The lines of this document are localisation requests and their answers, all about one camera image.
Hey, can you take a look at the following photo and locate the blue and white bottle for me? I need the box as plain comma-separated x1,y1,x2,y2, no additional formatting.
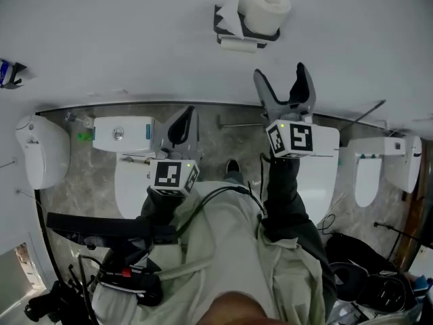
0,58,13,87

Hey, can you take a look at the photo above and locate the large white toilet paper roll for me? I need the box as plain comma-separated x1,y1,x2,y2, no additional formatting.
237,0,292,36

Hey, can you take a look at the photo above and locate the black wall rack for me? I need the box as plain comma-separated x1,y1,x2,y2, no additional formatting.
0,59,28,90

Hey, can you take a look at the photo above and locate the metal water valve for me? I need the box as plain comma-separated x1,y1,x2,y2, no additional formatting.
64,111,94,129

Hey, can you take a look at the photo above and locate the long grey metal bar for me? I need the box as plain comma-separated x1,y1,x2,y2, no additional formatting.
340,99,387,132

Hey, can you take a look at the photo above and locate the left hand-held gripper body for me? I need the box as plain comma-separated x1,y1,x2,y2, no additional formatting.
147,143,201,198

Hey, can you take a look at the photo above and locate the folded white tissue paper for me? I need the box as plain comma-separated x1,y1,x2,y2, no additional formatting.
216,2,246,40

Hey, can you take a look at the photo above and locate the black bag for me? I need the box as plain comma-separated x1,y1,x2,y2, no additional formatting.
325,232,417,315

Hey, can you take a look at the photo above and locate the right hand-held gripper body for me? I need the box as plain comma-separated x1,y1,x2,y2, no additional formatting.
260,102,319,159

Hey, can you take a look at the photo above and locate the white rounded tankless toilet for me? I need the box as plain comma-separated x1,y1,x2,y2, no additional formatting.
14,113,72,191

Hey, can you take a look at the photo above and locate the person's left forearm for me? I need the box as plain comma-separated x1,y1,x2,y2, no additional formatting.
139,186,191,232

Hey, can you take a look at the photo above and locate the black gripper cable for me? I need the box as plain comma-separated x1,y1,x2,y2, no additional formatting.
175,151,272,240

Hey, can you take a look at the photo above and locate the white toilet with wide lid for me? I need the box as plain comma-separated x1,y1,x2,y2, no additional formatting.
296,123,341,227

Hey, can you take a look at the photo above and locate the person's right forearm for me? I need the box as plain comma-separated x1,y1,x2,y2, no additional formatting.
260,152,319,247

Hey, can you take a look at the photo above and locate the white toilet with narrow seat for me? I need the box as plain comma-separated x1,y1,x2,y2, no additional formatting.
347,136,407,209

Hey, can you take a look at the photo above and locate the white toilet with button tank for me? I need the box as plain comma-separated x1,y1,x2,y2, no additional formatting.
92,114,191,220

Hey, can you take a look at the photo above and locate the black stand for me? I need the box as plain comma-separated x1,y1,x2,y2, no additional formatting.
373,221,426,262

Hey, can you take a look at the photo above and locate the black strap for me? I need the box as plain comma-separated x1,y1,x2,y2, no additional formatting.
46,211,179,247

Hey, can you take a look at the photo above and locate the black device with red button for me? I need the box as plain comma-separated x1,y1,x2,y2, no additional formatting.
95,265,164,307

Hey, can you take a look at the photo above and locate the person's face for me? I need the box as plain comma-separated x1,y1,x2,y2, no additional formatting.
204,291,273,325

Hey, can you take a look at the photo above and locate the black toilet paper holder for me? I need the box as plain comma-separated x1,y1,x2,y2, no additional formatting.
213,4,281,49

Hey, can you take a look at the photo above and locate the black tripod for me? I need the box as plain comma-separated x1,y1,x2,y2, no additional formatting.
24,255,99,324

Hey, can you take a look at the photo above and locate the thin black floor cable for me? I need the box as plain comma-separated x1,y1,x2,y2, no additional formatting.
317,213,336,236

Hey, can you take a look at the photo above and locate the person's pale green garment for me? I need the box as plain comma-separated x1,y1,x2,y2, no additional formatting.
91,180,334,325

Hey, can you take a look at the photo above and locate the small white toilet paper roll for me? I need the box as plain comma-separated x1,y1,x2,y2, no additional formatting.
220,37,258,54

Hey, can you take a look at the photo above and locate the person's black shoe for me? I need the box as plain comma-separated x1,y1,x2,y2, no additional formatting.
225,159,242,176

